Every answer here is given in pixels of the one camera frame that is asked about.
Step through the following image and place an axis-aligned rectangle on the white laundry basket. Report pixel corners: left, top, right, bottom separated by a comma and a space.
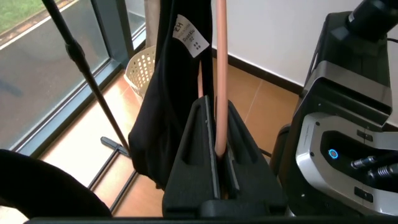
124, 45, 157, 103

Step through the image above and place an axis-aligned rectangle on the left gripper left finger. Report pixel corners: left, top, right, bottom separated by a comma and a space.
162, 95, 220, 218

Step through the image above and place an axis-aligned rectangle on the black clothes rack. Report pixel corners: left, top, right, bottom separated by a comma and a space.
41, 0, 140, 213

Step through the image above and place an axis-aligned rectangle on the beige curtain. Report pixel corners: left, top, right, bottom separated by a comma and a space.
144, 0, 161, 49

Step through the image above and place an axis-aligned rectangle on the pink clothes hanger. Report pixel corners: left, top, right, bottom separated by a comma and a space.
197, 0, 230, 159

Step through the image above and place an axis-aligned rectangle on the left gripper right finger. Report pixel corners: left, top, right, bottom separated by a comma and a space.
228, 100, 289, 218

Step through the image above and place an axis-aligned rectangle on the window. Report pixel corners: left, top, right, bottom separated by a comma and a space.
0, 0, 147, 157

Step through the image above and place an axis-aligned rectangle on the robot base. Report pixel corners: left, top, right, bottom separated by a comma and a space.
269, 0, 398, 218

